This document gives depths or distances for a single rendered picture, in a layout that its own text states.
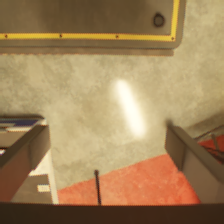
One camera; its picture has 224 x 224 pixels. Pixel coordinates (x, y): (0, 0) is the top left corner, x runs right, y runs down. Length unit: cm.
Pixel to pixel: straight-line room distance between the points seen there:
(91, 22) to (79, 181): 90
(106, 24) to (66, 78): 42
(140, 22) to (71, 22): 19
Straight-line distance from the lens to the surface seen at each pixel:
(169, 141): 16
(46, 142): 17
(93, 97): 82
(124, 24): 49
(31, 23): 54
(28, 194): 125
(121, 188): 112
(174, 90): 88
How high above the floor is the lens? 80
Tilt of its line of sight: 72 degrees down
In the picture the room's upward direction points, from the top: 178 degrees clockwise
